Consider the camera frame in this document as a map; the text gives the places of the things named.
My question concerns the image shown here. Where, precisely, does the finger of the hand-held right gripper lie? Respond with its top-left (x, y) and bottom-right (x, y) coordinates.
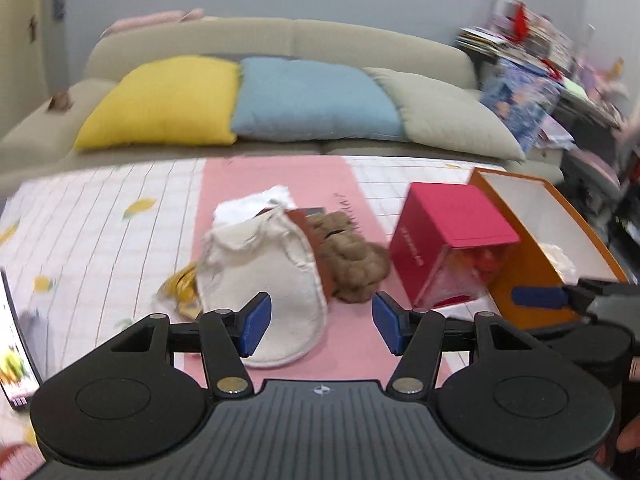
top-left (511, 279), bottom-right (629, 318)

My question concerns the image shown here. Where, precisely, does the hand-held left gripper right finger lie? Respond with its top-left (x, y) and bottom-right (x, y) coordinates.
top-left (372, 290), bottom-right (539, 401)

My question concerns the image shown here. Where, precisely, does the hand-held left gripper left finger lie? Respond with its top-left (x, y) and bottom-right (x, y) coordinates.
top-left (107, 291), bottom-right (273, 401)

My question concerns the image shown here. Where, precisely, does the cream cloth pouch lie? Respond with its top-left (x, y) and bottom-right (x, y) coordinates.
top-left (192, 207), bottom-right (328, 371)

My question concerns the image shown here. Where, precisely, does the brown plush toy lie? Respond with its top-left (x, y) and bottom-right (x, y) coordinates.
top-left (305, 211), bottom-right (392, 305)

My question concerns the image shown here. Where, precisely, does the orange box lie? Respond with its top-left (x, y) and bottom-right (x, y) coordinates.
top-left (467, 167), bottom-right (628, 331)

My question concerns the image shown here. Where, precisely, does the white cloth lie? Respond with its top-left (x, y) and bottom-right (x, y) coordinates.
top-left (212, 186), bottom-right (293, 226)

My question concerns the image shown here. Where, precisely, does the red box with clear lid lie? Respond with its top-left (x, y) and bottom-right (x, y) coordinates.
top-left (389, 182), bottom-right (521, 311)

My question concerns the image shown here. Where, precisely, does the yellow soft toy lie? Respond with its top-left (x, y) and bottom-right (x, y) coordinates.
top-left (157, 262), bottom-right (201, 318)

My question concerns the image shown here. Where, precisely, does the reddish brown cloth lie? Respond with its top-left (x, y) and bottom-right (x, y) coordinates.
top-left (285, 206), bottom-right (328, 296)

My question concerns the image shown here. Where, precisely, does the pink chair cushion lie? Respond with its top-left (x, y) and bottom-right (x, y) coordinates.
top-left (570, 150), bottom-right (623, 188)

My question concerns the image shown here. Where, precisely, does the pink mat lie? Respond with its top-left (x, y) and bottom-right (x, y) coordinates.
top-left (172, 156), bottom-right (451, 386)

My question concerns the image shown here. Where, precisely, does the pale pink booklet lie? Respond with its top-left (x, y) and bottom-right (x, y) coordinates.
top-left (537, 115), bottom-right (573, 150)

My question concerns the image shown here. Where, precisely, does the white checked lemon blanket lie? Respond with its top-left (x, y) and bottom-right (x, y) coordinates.
top-left (0, 156), bottom-right (506, 461)

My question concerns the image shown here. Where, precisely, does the cluttered side shelf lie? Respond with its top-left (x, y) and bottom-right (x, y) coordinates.
top-left (545, 50), bottom-right (640, 241)

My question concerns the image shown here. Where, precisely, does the blue printed cushion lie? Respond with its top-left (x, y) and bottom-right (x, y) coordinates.
top-left (480, 57), bottom-right (563, 153)

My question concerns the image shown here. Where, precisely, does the grey beige pillow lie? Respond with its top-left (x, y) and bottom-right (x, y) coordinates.
top-left (362, 67), bottom-right (527, 163)

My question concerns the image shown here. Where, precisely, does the blue pillow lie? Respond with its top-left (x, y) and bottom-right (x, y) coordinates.
top-left (230, 57), bottom-right (408, 143)

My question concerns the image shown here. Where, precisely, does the yellow pillow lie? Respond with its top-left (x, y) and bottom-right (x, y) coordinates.
top-left (74, 56), bottom-right (243, 152)

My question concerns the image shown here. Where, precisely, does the stack of books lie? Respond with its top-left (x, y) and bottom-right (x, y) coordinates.
top-left (457, 0), bottom-right (576, 73)

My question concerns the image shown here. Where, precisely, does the beige sofa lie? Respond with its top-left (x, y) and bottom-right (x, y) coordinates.
top-left (0, 16), bottom-right (566, 196)

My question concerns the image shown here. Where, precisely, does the small brown object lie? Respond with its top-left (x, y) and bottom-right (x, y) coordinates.
top-left (47, 90), bottom-right (75, 112)

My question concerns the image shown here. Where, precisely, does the pink folded blanket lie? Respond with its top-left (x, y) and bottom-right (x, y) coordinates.
top-left (100, 8), bottom-right (206, 36)

